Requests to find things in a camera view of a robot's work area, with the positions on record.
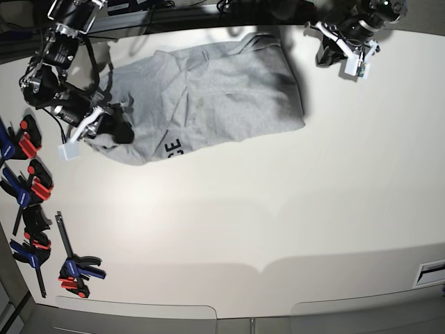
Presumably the lower blue red bar clamp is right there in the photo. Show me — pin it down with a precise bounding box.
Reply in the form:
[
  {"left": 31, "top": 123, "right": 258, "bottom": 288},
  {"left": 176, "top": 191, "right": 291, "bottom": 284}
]
[{"left": 55, "top": 212, "right": 106, "bottom": 299}]

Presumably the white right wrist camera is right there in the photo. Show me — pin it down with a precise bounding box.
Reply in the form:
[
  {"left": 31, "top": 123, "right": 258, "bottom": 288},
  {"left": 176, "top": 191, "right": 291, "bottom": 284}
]
[{"left": 58, "top": 142, "right": 80, "bottom": 161}]

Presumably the blue red bar clamp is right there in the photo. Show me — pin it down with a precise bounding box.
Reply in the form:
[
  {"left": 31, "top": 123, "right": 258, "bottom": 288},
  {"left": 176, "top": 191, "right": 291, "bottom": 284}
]
[
  {"left": 1, "top": 158, "right": 54, "bottom": 236},
  {"left": 1, "top": 115, "right": 42, "bottom": 166},
  {"left": 55, "top": 212, "right": 106, "bottom": 299}
]

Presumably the top blue red bar clamp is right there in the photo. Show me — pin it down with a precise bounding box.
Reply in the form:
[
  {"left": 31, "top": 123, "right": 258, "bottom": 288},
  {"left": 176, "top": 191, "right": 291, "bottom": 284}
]
[{"left": 1, "top": 115, "right": 42, "bottom": 166}]

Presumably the grey T-shirt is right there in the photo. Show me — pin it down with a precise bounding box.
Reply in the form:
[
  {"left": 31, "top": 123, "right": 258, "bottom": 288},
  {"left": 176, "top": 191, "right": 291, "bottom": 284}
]
[{"left": 86, "top": 32, "right": 305, "bottom": 166}]

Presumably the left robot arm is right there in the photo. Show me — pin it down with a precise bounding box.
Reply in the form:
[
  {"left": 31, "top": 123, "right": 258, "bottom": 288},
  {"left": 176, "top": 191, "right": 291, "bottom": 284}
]
[{"left": 305, "top": 1, "right": 407, "bottom": 77}]

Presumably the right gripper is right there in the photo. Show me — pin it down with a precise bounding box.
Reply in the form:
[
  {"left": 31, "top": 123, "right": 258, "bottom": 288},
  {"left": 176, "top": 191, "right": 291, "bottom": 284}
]
[{"left": 51, "top": 102, "right": 135, "bottom": 144}]

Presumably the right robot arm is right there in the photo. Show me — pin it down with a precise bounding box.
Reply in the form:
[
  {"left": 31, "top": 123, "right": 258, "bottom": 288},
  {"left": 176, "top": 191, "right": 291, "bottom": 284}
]
[{"left": 19, "top": 1, "right": 134, "bottom": 144}]

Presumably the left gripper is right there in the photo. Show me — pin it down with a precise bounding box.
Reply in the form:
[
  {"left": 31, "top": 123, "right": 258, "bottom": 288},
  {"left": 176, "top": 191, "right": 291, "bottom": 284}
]
[{"left": 316, "top": 19, "right": 380, "bottom": 67}]

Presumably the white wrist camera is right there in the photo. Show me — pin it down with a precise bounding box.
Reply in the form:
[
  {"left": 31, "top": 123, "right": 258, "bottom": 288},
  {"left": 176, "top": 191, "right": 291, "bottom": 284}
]
[
  {"left": 344, "top": 55, "right": 371, "bottom": 79},
  {"left": 58, "top": 142, "right": 80, "bottom": 161}
]

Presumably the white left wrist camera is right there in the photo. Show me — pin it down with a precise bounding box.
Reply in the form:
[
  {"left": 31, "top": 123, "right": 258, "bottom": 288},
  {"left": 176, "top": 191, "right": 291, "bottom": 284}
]
[{"left": 344, "top": 55, "right": 371, "bottom": 79}]

